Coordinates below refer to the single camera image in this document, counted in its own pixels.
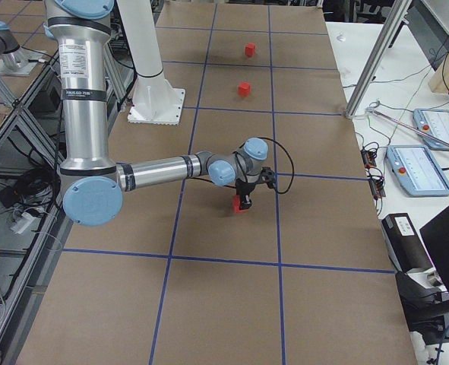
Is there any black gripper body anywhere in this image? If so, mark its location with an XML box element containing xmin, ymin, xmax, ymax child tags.
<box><xmin>235</xmin><ymin>178</ymin><xmax>263</xmax><ymax>198</ymax></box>

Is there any red block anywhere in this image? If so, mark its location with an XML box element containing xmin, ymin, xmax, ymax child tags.
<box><xmin>232</xmin><ymin>195</ymin><xmax>247</xmax><ymax>213</ymax></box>
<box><xmin>238</xmin><ymin>81</ymin><xmax>251</xmax><ymax>97</ymax></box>
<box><xmin>245</xmin><ymin>43</ymin><xmax>256</xmax><ymax>58</ymax></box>

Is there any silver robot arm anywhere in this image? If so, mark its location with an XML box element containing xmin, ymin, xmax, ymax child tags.
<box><xmin>45</xmin><ymin>1</ymin><xmax>268</xmax><ymax>227</ymax></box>

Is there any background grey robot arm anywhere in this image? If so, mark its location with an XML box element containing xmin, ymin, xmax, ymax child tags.
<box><xmin>0</xmin><ymin>21</ymin><xmax>42</xmax><ymax>76</ymax></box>

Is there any brown paper table cover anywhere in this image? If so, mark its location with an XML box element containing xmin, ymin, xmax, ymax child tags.
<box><xmin>17</xmin><ymin>2</ymin><xmax>416</xmax><ymax>364</ymax></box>

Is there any small red circuit board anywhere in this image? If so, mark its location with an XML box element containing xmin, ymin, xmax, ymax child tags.
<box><xmin>361</xmin><ymin>149</ymin><xmax>377</xmax><ymax>169</ymax></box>

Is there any black box with label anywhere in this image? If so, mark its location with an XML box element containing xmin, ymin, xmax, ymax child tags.
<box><xmin>381</xmin><ymin>213</ymin><xmax>434</xmax><ymax>273</ymax></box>

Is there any near teach pendant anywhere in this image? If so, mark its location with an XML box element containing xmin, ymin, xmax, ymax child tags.
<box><xmin>386</xmin><ymin>144</ymin><xmax>449</xmax><ymax>197</ymax></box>

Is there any teach pendant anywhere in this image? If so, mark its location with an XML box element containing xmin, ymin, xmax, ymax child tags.
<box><xmin>386</xmin><ymin>144</ymin><xmax>449</xmax><ymax>197</ymax></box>
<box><xmin>413</xmin><ymin>109</ymin><xmax>449</xmax><ymax>143</ymax></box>

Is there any far teach pendant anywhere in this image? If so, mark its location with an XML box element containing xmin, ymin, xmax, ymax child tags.
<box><xmin>413</xmin><ymin>109</ymin><xmax>449</xmax><ymax>143</ymax></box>

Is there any white power adapter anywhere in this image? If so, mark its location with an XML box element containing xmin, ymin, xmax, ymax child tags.
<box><xmin>11</xmin><ymin>212</ymin><xmax>35</xmax><ymax>234</ymax></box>

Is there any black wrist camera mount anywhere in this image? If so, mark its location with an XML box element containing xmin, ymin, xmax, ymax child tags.
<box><xmin>260</xmin><ymin>167</ymin><xmax>277</xmax><ymax>190</ymax></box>

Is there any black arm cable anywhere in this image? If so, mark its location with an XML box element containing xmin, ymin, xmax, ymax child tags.
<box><xmin>233</xmin><ymin>136</ymin><xmax>296</xmax><ymax>195</ymax></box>

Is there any white central pedestal column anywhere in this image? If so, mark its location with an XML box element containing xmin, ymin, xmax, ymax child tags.
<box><xmin>117</xmin><ymin>0</ymin><xmax>185</xmax><ymax>125</ymax></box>

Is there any aluminium frame post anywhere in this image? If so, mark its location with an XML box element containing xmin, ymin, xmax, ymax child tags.
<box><xmin>344</xmin><ymin>0</ymin><xmax>412</xmax><ymax>119</ymax></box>

